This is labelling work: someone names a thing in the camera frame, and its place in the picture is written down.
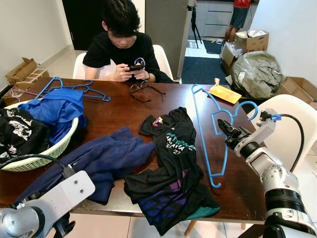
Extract grey-green stuffed bag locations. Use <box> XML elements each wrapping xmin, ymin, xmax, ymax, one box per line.
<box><xmin>231</xmin><ymin>51</ymin><xmax>283</xmax><ymax>99</ymax></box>

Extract bright blue shirt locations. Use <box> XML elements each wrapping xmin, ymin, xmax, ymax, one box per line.
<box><xmin>19</xmin><ymin>88</ymin><xmax>86</xmax><ymax>145</ymax></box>

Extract dark blue rug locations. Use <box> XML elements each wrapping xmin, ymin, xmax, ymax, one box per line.
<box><xmin>181</xmin><ymin>56</ymin><xmax>236</xmax><ymax>85</ymax></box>

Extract black smartphone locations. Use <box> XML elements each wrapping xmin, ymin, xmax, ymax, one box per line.
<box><xmin>128</xmin><ymin>62</ymin><xmax>146</xmax><ymax>71</ymax></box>

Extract yellow packet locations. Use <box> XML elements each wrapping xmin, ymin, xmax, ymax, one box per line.
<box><xmin>208</xmin><ymin>78</ymin><xmax>243</xmax><ymax>105</ymax></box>

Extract black shirt with white print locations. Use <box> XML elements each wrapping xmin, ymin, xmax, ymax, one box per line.
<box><xmin>0</xmin><ymin>108</ymin><xmax>51</xmax><ymax>160</ymax></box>

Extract small open cardboard box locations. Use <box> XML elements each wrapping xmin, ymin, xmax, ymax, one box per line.
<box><xmin>5</xmin><ymin>57</ymin><xmax>51</xmax><ymax>86</ymax></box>

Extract black eyeglasses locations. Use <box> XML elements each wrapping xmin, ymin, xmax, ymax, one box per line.
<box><xmin>129</xmin><ymin>81</ymin><xmax>167</xmax><ymax>104</ymax></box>

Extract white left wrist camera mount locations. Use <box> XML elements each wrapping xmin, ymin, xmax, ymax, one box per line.
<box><xmin>25</xmin><ymin>170</ymin><xmax>96</xmax><ymax>225</ymax></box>

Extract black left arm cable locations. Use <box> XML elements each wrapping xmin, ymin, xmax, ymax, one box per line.
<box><xmin>0</xmin><ymin>154</ymin><xmax>76</xmax><ymax>178</ymax></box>

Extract black printed t-shirt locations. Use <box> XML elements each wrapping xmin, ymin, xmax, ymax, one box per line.
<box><xmin>124</xmin><ymin>107</ymin><xmax>222</xmax><ymax>237</ymax></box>

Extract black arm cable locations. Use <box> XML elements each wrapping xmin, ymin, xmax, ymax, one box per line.
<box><xmin>0</xmin><ymin>154</ymin><xmax>76</xmax><ymax>178</ymax></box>
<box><xmin>276</xmin><ymin>112</ymin><xmax>306</xmax><ymax>174</ymax></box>

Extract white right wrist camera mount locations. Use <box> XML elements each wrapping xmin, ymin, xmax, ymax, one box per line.
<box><xmin>254</xmin><ymin>108</ymin><xmax>282</xmax><ymax>145</ymax></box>

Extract green plastic laundry basket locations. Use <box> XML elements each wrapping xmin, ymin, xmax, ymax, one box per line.
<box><xmin>0</xmin><ymin>99</ymin><xmax>80</xmax><ymax>173</ymax></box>

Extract black tripod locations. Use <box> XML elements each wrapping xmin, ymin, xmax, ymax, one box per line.
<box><xmin>190</xmin><ymin>5</ymin><xmax>204</xmax><ymax>49</ymax></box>

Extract navy blue garment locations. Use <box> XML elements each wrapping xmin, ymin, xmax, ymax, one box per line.
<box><xmin>15</xmin><ymin>126</ymin><xmax>157</xmax><ymax>205</ymax></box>

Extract standing person in red shirt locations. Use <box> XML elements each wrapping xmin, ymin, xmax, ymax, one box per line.
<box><xmin>225</xmin><ymin>0</ymin><xmax>252</xmax><ymax>43</ymax></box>

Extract blue plastic hanger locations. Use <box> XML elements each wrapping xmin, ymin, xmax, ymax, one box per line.
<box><xmin>37</xmin><ymin>76</ymin><xmax>112</xmax><ymax>103</ymax></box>
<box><xmin>191</xmin><ymin>83</ymin><xmax>260</xmax><ymax>189</ymax></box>
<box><xmin>50</xmin><ymin>78</ymin><xmax>97</xmax><ymax>96</ymax></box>

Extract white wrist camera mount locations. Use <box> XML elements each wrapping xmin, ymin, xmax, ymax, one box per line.
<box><xmin>25</xmin><ymin>170</ymin><xmax>96</xmax><ymax>225</ymax></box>
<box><xmin>254</xmin><ymin>108</ymin><xmax>282</xmax><ymax>145</ymax></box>

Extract white plastic chair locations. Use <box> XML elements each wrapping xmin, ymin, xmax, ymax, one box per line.
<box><xmin>258</xmin><ymin>94</ymin><xmax>317</xmax><ymax>180</ymax></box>
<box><xmin>73</xmin><ymin>45</ymin><xmax>174</xmax><ymax>83</ymax></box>

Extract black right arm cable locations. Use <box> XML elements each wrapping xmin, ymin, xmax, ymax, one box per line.
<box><xmin>276</xmin><ymin>112</ymin><xmax>306</xmax><ymax>174</ymax></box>

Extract large cardboard box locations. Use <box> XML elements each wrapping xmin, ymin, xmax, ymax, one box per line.
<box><xmin>277</xmin><ymin>76</ymin><xmax>317</xmax><ymax>106</ymax></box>

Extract cardboard box with foil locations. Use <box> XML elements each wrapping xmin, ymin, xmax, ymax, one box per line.
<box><xmin>235</xmin><ymin>29</ymin><xmax>270</xmax><ymax>53</ymax></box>

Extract seated person in black shirt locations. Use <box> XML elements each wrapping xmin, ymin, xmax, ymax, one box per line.
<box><xmin>82</xmin><ymin>0</ymin><xmax>175</xmax><ymax>84</ymax></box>

